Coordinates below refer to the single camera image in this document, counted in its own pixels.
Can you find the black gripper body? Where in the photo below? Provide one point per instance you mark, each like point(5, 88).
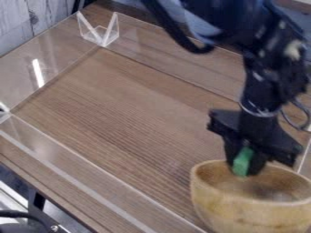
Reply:
point(260, 132)

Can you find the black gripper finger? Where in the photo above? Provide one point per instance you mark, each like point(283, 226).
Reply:
point(232, 145)
point(257, 161)

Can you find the green rectangular stick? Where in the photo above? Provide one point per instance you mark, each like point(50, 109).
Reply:
point(240, 166)

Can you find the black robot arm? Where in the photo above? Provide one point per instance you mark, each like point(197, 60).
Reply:
point(269, 40)

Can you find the wooden bowl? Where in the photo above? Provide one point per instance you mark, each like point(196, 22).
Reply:
point(269, 203)

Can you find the clear acrylic enclosure wall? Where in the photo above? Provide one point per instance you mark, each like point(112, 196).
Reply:
point(104, 203)

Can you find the clear acrylic corner bracket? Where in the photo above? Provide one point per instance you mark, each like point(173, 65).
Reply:
point(97, 34)

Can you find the black table frame leg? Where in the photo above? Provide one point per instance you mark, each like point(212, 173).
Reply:
point(57, 221)

